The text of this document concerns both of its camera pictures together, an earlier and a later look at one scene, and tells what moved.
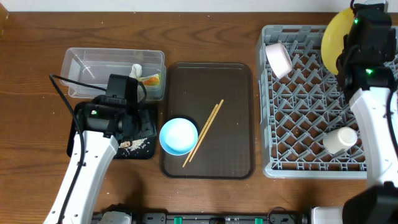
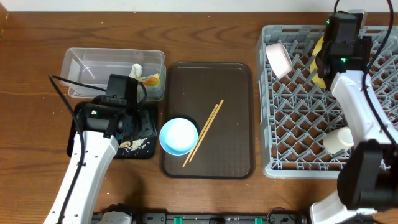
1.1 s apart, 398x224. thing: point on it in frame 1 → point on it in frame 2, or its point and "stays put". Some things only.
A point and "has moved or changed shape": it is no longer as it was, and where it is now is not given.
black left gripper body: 137,125 stays put
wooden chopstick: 199,137 stays put
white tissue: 136,71 stays put
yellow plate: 332,40 has moved or changed shape
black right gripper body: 390,55 → 363,49
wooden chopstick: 206,130 stays put
